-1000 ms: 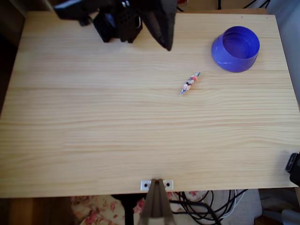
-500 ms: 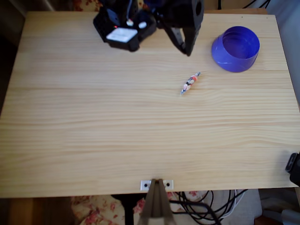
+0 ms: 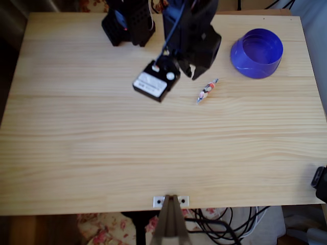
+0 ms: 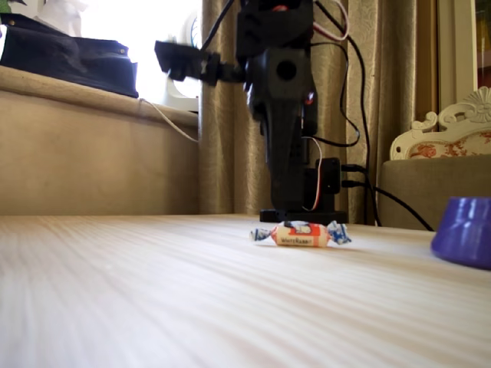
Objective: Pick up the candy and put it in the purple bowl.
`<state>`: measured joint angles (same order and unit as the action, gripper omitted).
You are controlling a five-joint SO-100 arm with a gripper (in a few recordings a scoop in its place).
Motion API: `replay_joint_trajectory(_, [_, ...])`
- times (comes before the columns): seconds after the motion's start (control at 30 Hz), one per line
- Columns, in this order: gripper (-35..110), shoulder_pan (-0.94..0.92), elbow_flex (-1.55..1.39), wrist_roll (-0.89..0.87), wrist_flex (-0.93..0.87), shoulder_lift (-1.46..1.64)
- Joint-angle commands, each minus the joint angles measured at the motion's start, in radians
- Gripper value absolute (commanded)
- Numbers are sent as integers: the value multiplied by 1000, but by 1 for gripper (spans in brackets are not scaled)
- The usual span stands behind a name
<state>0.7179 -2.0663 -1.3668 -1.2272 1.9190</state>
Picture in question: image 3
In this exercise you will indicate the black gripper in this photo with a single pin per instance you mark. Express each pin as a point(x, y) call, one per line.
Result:
point(199, 67)

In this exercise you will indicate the colourful candy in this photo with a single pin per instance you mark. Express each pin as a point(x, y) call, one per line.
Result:
point(207, 89)

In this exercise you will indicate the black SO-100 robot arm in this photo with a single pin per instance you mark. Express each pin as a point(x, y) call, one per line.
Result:
point(184, 23)

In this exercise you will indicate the purple plastic bowl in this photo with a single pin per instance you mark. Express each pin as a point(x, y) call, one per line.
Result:
point(256, 53)

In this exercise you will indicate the black stand leg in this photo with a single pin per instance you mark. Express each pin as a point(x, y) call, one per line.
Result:
point(139, 227)

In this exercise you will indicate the black webcam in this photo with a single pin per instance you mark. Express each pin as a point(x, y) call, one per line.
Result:
point(320, 182)

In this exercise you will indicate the floral patterned cushion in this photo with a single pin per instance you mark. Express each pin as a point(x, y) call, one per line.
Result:
point(102, 228)

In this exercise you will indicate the grey white fabric bundle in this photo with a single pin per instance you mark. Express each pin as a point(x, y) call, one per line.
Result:
point(301, 225)

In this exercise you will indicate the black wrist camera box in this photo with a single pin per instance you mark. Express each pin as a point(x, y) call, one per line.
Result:
point(155, 81)

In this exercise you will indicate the silver metal mounting bracket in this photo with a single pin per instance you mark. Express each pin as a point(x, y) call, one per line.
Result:
point(158, 201)

